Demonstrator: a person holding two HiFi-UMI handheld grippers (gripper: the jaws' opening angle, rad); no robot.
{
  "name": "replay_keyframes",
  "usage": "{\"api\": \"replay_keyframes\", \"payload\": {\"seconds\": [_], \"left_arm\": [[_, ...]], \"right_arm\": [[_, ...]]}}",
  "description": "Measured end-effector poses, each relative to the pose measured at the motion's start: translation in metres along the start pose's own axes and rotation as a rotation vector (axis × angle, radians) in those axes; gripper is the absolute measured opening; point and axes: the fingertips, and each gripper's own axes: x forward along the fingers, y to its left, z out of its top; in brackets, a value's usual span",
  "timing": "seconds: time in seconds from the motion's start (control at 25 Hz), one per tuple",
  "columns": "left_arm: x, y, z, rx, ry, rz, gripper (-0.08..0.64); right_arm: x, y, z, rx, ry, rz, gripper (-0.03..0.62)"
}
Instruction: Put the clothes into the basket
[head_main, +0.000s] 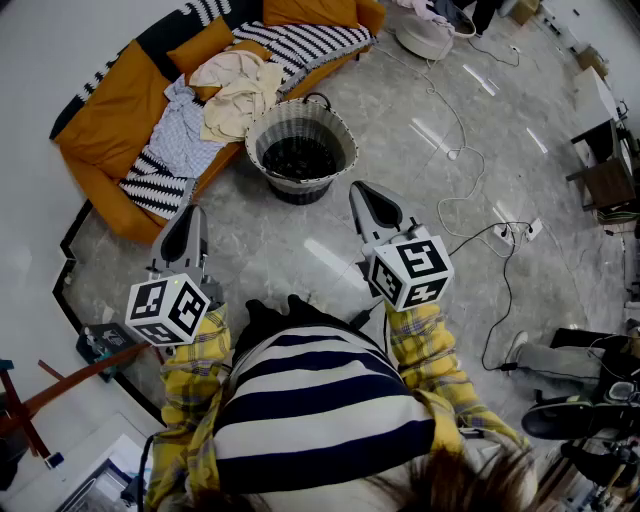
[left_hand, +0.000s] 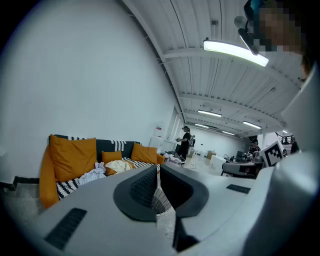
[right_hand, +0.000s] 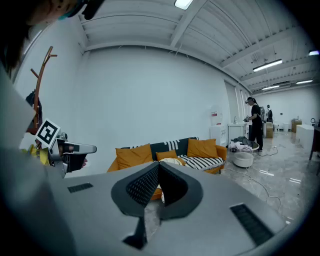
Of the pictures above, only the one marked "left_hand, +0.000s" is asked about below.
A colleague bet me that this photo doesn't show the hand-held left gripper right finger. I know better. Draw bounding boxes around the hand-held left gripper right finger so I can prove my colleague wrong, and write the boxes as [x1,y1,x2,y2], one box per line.
[159,163,259,256]

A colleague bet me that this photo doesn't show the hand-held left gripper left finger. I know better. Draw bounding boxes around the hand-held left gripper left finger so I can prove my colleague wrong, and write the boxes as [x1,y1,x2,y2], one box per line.
[27,164,176,256]

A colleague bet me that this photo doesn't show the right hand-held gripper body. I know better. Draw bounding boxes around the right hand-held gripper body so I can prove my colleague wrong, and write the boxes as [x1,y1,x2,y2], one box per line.
[221,140,285,180]

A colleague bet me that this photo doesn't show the blue checked clothes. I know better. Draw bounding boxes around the blue checked clothes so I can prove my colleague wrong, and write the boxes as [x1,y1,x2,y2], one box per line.
[78,161,108,186]

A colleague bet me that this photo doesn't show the pale yellow textured clothes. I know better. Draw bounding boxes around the pale yellow textured clothes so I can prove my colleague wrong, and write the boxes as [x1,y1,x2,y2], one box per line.
[109,164,134,174]

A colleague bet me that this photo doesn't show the off-white clothes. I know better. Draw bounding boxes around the off-white clothes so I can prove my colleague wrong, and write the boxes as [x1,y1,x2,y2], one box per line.
[107,159,130,169]

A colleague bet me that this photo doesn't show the white box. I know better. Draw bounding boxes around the white box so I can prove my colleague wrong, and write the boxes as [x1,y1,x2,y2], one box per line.
[209,154,227,173]

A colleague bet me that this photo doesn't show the small orange cushion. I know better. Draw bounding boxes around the small orange cushion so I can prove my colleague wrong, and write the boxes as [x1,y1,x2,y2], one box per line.
[104,159,137,176]
[101,150,123,165]

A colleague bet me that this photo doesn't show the large orange cushion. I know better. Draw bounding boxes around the large orange cushion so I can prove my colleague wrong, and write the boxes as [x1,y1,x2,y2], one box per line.
[49,134,98,183]

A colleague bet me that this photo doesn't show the cluttered white table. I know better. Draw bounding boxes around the cluttered white table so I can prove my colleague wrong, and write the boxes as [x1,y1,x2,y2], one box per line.
[162,149,187,167]

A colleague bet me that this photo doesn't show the black white patterned sofa cover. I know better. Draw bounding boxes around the black white patterned sofa cover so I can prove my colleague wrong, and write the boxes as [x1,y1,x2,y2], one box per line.
[53,134,161,201]

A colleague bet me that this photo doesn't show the white cabinet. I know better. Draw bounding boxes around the white cabinet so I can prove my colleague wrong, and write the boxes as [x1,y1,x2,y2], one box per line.
[149,136,165,153]

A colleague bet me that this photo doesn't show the person's head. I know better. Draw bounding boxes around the person's head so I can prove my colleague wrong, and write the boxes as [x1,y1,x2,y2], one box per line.
[249,0,320,81]

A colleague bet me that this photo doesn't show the black head-worn camera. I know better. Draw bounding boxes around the black head-worn camera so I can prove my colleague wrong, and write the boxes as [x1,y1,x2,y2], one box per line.
[234,0,261,56]

